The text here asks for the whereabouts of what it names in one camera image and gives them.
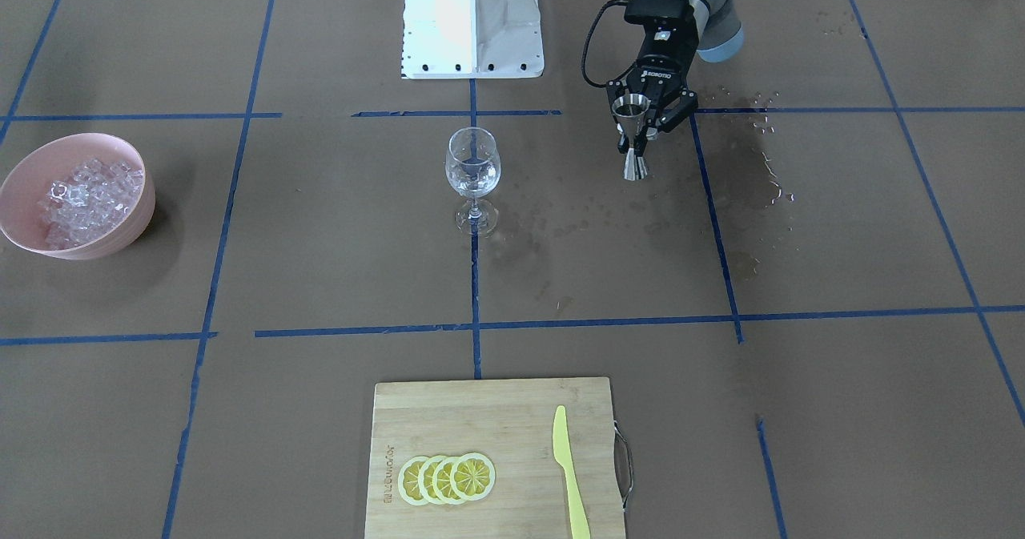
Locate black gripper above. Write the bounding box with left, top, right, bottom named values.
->
left=605, top=18, right=699, bottom=155

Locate steel double jigger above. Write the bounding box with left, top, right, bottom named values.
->
left=623, top=93, right=649, bottom=181

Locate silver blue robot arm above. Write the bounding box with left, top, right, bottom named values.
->
left=605, top=0, right=746, bottom=156

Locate clear wine glass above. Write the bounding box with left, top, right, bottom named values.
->
left=445, top=127, right=502, bottom=237

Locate pile of clear ice cubes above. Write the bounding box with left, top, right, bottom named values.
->
left=38, top=157, right=144, bottom=251

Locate bamboo cutting board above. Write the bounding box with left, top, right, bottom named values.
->
left=364, top=377, right=626, bottom=538

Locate lemon slice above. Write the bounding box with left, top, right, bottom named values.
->
left=432, top=457, right=465, bottom=505
left=399, top=456, right=429, bottom=506
left=450, top=452, right=496, bottom=501
left=417, top=455, right=448, bottom=504

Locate yellow plastic knife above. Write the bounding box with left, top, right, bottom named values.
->
left=550, top=404, right=592, bottom=538

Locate pink plastic bowl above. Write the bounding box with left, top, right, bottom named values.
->
left=2, top=131, right=156, bottom=260

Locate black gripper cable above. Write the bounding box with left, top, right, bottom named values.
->
left=581, top=0, right=636, bottom=89

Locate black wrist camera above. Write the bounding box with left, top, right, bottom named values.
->
left=625, top=0, right=694, bottom=26

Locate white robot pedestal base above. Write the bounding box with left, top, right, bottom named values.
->
left=400, top=0, right=545, bottom=80

